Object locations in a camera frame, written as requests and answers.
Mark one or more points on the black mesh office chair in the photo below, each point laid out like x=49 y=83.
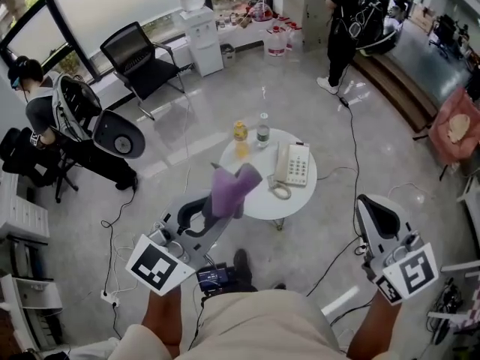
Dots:
x=138 y=66

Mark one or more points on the black power adapter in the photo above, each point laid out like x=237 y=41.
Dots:
x=344 y=101

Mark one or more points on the person's left black shoe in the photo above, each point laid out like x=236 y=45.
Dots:
x=242 y=266

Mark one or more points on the white water dispenser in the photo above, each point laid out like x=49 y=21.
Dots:
x=202 y=43

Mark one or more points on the beige round cushion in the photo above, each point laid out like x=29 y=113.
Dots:
x=459 y=128

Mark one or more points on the black swivel chair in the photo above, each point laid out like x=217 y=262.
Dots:
x=22 y=159

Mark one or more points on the beige telephone handset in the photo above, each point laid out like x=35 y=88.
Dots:
x=282 y=163

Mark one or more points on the pink armchair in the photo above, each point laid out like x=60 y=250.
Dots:
x=453 y=133

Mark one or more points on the large clear water jug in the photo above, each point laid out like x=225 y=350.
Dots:
x=275 y=47
x=289 y=39

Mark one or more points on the round white table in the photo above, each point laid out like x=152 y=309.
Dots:
x=270 y=206

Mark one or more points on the small grey trash bin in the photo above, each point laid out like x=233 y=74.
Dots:
x=227 y=55

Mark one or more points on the person's right black shoe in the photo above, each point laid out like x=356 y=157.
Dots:
x=279 y=287

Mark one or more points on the person's black shoe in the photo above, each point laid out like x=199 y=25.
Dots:
x=242 y=266
x=279 y=287

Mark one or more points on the white power strip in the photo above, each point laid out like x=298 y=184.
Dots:
x=110 y=299

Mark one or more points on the person's right forearm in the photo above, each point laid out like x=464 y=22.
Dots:
x=375 y=332

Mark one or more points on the purple cloth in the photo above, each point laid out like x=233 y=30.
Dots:
x=228 y=189

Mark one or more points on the person's left forearm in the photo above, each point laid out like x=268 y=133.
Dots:
x=163 y=321

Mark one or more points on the white corded desk telephone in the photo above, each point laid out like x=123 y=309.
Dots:
x=298 y=165

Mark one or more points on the clear water bottle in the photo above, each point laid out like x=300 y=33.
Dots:
x=263 y=133

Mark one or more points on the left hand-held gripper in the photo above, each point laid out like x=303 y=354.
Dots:
x=153 y=268

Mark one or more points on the black white backpack rig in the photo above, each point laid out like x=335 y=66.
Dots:
x=369 y=21
x=116 y=135

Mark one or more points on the small black monitor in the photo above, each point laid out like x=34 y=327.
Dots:
x=212 y=279

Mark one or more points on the dark wooden step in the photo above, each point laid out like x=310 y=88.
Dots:
x=397 y=88

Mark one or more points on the white drawer cabinet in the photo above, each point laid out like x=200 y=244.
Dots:
x=22 y=212

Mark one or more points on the person's beige shirt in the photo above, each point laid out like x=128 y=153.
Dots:
x=255 y=328

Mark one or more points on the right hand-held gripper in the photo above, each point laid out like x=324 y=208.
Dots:
x=412 y=272

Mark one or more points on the yellow juice bottle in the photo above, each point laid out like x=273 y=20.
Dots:
x=241 y=137

